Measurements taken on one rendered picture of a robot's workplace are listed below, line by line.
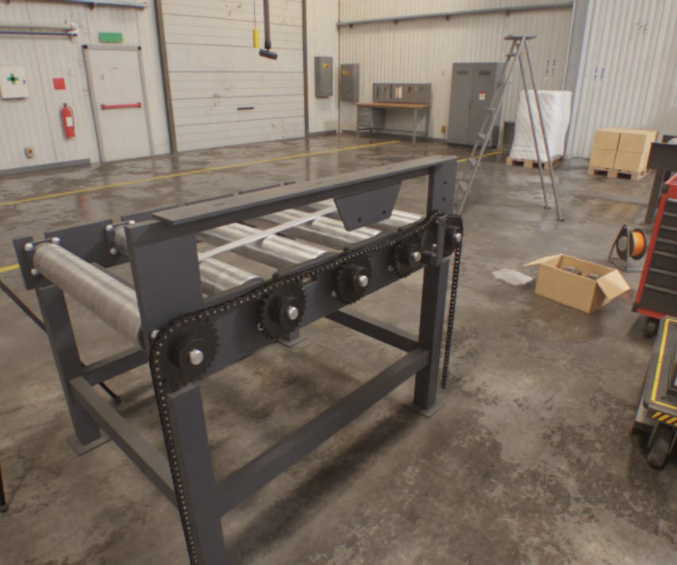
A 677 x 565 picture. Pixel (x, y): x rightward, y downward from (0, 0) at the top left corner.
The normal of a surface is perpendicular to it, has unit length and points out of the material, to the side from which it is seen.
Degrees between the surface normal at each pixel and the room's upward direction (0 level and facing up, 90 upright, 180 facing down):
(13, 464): 0
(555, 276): 90
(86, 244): 90
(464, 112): 90
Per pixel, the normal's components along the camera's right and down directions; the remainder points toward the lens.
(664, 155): -0.63, 0.30
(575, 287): -0.79, 0.24
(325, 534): 0.00, -0.92
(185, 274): 0.74, 0.26
